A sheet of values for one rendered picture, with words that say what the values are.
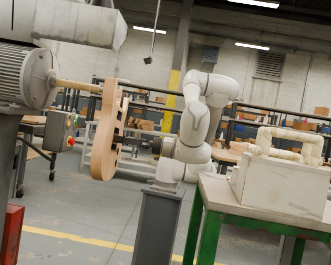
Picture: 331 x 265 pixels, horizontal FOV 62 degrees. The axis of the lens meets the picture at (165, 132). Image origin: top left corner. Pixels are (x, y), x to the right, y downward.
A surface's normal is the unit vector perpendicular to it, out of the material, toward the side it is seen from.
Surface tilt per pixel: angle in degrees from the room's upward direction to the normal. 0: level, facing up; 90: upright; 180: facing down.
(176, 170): 89
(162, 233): 90
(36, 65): 81
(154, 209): 90
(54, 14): 90
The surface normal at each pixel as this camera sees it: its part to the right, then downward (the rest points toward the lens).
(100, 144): 0.00, -0.19
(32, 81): 0.83, 0.24
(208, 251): -0.05, 0.04
